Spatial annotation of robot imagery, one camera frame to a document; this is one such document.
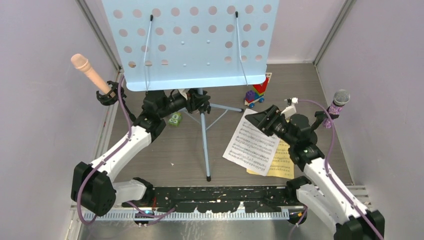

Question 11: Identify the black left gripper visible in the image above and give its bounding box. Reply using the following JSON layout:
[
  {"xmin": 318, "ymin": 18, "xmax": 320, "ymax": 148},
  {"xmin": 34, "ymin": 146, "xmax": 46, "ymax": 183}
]
[{"xmin": 159, "ymin": 88, "xmax": 211, "ymax": 119}]

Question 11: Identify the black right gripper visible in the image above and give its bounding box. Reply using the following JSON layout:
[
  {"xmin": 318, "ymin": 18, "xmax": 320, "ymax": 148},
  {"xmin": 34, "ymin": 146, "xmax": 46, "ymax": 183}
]
[{"xmin": 245, "ymin": 104, "xmax": 296, "ymax": 147}]

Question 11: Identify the white sheet music page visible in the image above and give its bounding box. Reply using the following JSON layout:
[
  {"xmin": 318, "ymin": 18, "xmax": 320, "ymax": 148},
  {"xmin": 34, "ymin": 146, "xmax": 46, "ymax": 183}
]
[{"xmin": 222, "ymin": 108, "xmax": 280, "ymax": 176}]

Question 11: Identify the yellow sheet music page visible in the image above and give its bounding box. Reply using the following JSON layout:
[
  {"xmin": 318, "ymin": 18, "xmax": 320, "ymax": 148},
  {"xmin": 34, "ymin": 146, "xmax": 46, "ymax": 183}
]
[{"xmin": 266, "ymin": 140, "xmax": 295, "ymax": 180}]

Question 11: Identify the light blue music stand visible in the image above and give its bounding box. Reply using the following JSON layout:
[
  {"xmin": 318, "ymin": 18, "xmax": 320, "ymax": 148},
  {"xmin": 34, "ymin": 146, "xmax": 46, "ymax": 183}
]
[{"xmin": 101, "ymin": 0, "xmax": 280, "ymax": 182}]

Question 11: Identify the beige microphone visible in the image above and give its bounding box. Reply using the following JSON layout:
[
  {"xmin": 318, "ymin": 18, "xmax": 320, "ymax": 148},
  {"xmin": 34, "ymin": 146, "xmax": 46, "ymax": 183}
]
[{"xmin": 70, "ymin": 53, "xmax": 112, "ymax": 94}]

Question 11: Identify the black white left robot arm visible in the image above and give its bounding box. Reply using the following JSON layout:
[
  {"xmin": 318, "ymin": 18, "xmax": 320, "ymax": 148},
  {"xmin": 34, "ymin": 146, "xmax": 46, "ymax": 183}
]
[{"xmin": 71, "ymin": 88, "xmax": 210, "ymax": 217}]

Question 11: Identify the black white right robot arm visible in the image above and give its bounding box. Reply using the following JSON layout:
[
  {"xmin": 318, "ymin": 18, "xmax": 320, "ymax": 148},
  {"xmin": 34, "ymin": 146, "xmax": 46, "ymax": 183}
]
[{"xmin": 245, "ymin": 105, "xmax": 385, "ymax": 240}]

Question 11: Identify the colourful toy brick car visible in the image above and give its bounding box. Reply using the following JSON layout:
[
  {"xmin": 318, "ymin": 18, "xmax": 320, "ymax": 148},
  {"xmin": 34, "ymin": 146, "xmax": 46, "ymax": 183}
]
[{"xmin": 244, "ymin": 76, "xmax": 270, "ymax": 108}]

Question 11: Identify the green number five toy block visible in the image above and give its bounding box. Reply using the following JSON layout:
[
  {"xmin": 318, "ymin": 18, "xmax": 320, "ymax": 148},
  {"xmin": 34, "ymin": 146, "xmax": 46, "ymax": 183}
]
[{"xmin": 167, "ymin": 112, "xmax": 183, "ymax": 127}]

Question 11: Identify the black right microphone stand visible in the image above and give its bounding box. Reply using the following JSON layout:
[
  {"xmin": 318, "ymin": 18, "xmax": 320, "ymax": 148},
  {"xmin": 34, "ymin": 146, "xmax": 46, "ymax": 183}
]
[{"xmin": 311, "ymin": 111, "xmax": 332, "ymax": 131}]

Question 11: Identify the black microphone stand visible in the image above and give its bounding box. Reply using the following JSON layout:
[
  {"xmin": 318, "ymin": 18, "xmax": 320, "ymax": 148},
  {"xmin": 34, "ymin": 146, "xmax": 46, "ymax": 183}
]
[
  {"xmin": 96, "ymin": 81, "xmax": 136, "ymax": 122},
  {"xmin": 311, "ymin": 111, "xmax": 332, "ymax": 131}
]

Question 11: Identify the purple glitter microphone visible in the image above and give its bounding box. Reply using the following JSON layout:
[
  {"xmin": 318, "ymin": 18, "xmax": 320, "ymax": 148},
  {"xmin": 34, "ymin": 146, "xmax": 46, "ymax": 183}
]
[{"xmin": 322, "ymin": 89, "xmax": 351, "ymax": 129}]

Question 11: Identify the black left microphone stand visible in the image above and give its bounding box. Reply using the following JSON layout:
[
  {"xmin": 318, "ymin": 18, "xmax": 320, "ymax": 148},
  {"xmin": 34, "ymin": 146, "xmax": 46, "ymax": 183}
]
[{"xmin": 96, "ymin": 81, "xmax": 136, "ymax": 122}]

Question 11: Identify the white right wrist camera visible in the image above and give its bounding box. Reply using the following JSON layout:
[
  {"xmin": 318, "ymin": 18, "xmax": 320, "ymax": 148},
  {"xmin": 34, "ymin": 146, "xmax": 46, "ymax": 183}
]
[{"xmin": 281, "ymin": 97, "xmax": 299, "ymax": 120}]

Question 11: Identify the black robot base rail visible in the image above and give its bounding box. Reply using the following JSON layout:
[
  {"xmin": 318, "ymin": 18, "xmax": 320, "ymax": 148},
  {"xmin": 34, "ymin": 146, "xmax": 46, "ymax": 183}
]
[{"xmin": 132, "ymin": 186, "xmax": 305, "ymax": 213}]

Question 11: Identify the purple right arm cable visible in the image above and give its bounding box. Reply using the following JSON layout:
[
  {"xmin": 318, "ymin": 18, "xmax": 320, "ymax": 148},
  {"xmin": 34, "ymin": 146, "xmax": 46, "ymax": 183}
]
[{"xmin": 296, "ymin": 98, "xmax": 385, "ymax": 240}]

